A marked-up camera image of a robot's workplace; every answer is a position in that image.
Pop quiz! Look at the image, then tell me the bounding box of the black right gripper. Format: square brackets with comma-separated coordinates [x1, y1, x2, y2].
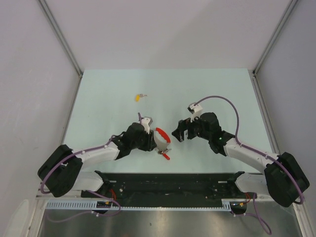
[172, 112, 211, 142]

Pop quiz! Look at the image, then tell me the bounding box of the red handled metal key holder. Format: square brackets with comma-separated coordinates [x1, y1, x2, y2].
[154, 127, 171, 154]

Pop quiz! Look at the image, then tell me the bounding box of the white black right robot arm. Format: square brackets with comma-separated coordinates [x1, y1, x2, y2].
[172, 112, 310, 207]

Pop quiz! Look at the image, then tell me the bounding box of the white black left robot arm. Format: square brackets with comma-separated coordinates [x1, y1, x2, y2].
[38, 122, 157, 198]

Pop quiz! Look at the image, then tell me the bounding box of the key with red tag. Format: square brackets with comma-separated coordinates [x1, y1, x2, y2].
[159, 152, 170, 160]

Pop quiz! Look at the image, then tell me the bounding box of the key with yellow tag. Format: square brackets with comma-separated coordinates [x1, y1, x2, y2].
[135, 94, 148, 102]

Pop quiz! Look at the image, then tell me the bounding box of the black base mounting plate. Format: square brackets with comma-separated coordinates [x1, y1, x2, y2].
[95, 171, 245, 199]

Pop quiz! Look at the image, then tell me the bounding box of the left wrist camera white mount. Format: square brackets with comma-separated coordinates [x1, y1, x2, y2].
[139, 116, 153, 134]

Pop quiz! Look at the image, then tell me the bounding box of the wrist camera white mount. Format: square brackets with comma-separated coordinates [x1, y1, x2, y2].
[139, 116, 153, 134]
[188, 103, 203, 122]

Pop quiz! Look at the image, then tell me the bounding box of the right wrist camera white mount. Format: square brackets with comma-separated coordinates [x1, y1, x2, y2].
[188, 103, 203, 122]

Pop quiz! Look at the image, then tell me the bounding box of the grey slotted cable duct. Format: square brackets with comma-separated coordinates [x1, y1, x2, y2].
[45, 199, 247, 211]

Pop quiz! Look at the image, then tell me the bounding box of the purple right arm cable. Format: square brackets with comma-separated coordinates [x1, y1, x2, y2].
[192, 95, 306, 235]

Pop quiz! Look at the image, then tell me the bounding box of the left aluminium frame post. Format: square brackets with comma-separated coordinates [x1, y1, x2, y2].
[37, 0, 83, 78]

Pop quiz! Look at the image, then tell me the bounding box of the aluminium frame post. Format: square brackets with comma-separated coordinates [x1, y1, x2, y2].
[37, 0, 83, 78]
[251, 0, 301, 77]

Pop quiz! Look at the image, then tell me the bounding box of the right aluminium frame post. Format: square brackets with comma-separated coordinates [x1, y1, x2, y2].
[251, 0, 301, 77]

